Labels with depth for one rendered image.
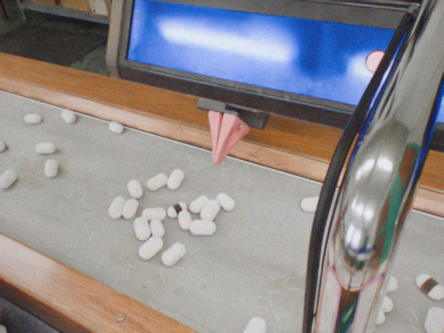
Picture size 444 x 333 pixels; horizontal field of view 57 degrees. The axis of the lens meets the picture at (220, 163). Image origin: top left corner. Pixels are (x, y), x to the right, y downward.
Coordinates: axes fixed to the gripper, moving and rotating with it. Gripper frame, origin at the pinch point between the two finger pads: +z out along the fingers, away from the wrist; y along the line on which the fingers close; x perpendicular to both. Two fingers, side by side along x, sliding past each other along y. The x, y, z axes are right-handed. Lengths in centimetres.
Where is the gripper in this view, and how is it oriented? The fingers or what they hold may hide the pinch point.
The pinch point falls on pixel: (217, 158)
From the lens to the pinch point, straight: 63.2
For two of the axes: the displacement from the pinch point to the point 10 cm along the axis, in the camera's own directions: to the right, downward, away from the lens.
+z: -3.1, 9.5, -0.6
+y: 8.7, 2.6, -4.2
